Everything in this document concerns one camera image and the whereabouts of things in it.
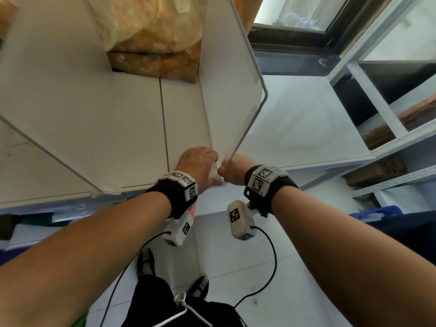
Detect person's left hand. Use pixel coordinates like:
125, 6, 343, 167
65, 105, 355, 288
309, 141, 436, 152
174, 146, 225, 195

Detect person's right hand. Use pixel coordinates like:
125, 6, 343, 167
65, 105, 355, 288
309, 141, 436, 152
217, 153, 258, 187

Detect white metal shelf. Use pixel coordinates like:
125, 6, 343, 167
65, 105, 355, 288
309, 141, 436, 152
0, 47, 377, 246

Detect clear acrylic divider panel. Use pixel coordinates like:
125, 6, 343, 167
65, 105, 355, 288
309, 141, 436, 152
198, 0, 269, 164
0, 0, 114, 198

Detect person's right forearm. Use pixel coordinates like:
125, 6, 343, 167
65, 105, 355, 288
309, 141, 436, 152
272, 185, 436, 327

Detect person's left forearm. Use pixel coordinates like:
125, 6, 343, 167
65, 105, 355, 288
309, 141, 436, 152
0, 191, 173, 327

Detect person's black trousers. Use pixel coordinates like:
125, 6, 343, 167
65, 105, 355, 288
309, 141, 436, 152
121, 274, 246, 327

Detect black left wrist band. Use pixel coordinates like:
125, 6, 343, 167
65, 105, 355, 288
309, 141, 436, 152
145, 170, 199, 220

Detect black wrist band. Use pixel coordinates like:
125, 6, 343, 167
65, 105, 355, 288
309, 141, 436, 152
243, 163, 300, 216
145, 170, 199, 220

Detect black right wrist band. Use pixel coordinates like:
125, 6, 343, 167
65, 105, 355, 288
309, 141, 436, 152
243, 163, 300, 216

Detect black and white shoe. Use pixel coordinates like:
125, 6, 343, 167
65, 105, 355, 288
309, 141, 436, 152
189, 275, 209, 298
137, 248, 156, 277

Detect brown cardboard box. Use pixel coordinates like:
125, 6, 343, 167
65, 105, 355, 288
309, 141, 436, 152
344, 155, 408, 188
362, 93, 436, 151

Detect dark framed window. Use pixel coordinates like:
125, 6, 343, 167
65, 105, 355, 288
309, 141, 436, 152
247, 0, 413, 77

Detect yellow patterned curtain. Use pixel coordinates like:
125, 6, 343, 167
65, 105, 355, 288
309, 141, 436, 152
0, 0, 265, 84

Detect green packet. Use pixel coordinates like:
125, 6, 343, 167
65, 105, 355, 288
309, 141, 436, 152
27, 211, 57, 226

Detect dark blue trouser leg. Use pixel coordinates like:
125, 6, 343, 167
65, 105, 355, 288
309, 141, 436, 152
367, 210, 436, 269

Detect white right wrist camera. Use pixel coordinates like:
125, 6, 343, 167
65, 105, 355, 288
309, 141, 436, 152
227, 200, 257, 241

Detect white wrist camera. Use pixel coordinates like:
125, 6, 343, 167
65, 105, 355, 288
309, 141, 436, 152
163, 211, 195, 248
227, 200, 257, 241

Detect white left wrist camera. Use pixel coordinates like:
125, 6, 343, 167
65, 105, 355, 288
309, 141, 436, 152
163, 211, 195, 248

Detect black camera cable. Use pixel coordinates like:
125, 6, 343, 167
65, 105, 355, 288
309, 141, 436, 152
99, 230, 172, 327
233, 226, 278, 310

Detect white drawstring cord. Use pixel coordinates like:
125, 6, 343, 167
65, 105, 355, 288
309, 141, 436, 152
151, 292, 213, 327

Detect white frame side rack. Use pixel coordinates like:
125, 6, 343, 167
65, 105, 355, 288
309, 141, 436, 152
327, 0, 436, 208

